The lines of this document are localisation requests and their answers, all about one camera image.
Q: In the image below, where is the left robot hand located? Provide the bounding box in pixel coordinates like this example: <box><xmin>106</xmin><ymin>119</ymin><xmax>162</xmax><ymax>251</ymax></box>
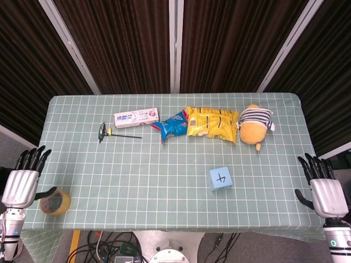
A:
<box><xmin>1</xmin><ymin>145</ymin><xmax>58</xmax><ymax>209</ymax></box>

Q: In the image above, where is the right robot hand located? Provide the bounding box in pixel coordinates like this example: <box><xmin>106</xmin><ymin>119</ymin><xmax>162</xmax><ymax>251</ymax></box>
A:
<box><xmin>294</xmin><ymin>153</ymin><xmax>349</xmax><ymax>219</ymax></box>

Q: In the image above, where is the blue numbered cube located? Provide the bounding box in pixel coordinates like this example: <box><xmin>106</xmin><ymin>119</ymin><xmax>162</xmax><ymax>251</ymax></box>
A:
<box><xmin>208</xmin><ymin>167</ymin><xmax>234</xmax><ymax>192</ymax></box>

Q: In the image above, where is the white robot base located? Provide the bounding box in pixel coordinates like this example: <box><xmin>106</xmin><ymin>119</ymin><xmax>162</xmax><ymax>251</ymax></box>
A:
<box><xmin>132</xmin><ymin>230</ymin><xmax>211</xmax><ymax>263</ymax></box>

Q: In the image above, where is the yellow tape roll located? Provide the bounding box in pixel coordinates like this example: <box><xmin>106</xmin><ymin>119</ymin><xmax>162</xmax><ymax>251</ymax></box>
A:
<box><xmin>38</xmin><ymin>189</ymin><xmax>71</xmax><ymax>216</ymax></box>

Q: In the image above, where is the yellow striped plush toy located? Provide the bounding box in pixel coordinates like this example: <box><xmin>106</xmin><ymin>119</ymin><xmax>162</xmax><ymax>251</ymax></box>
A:
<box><xmin>236</xmin><ymin>104</ymin><xmax>276</xmax><ymax>152</ymax></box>

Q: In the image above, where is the green circuit board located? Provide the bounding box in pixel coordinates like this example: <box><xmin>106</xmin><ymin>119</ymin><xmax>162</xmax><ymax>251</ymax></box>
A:
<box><xmin>119</xmin><ymin>243</ymin><xmax>138</xmax><ymax>255</ymax></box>

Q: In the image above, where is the white toothpaste box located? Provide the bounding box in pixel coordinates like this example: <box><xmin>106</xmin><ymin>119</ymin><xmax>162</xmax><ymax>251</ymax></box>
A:
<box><xmin>113</xmin><ymin>107</ymin><xmax>160</xmax><ymax>129</ymax></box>

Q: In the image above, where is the yellow chip bag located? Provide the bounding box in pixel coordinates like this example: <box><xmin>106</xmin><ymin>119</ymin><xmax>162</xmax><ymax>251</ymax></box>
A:
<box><xmin>185</xmin><ymin>106</ymin><xmax>239</xmax><ymax>144</ymax></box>

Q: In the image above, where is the green checkered tablecloth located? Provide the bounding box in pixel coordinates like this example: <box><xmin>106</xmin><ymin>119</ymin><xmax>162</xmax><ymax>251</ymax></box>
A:
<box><xmin>19</xmin><ymin>92</ymin><xmax>330</xmax><ymax>263</ymax></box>

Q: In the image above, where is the blue snack bag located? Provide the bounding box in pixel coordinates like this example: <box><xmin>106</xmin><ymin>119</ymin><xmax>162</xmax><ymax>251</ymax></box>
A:
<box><xmin>150</xmin><ymin>109</ymin><xmax>189</xmax><ymax>145</ymax></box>

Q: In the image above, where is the T-handle hex key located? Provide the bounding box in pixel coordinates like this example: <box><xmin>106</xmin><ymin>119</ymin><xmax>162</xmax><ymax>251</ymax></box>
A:
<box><xmin>98</xmin><ymin>122</ymin><xmax>143</xmax><ymax>144</ymax></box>

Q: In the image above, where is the black cable bundle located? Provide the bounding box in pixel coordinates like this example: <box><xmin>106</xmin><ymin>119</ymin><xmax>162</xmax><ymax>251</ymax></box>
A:
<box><xmin>65</xmin><ymin>230</ymin><xmax>143</xmax><ymax>263</ymax></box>

